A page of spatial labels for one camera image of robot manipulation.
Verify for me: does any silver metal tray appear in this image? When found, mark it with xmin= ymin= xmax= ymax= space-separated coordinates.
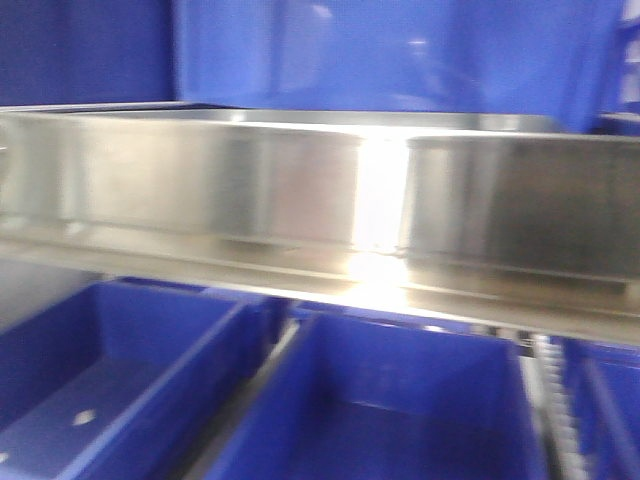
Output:
xmin=93 ymin=107 xmax=565 ymax=133

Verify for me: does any blue bin lower middle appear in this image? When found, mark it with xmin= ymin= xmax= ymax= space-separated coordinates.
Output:
xmin=207 ymin=314 xmax=548 ymax=479

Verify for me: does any blue bin lower left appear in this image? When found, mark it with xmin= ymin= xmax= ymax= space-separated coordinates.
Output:
xmin=1 ymin=279 xmax=286 ymax=479

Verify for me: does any roller track lower shelf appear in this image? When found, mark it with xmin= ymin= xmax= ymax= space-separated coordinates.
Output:
xmin=519 ymin=331 xmax=589 ymax=480

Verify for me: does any large blue plastic bin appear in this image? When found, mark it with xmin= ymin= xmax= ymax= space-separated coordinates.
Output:
xmin=173 ymin=1 xmax=624 ymax=132

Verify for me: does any blue bin lower right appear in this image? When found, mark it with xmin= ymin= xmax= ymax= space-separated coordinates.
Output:
xmin=560 ymin=339 xmax=639 ymax=479

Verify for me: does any stainless steel shelf front rail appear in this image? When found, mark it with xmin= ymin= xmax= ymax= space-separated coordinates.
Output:
xmin=1 ymin=105 xmax=639 ymax=344

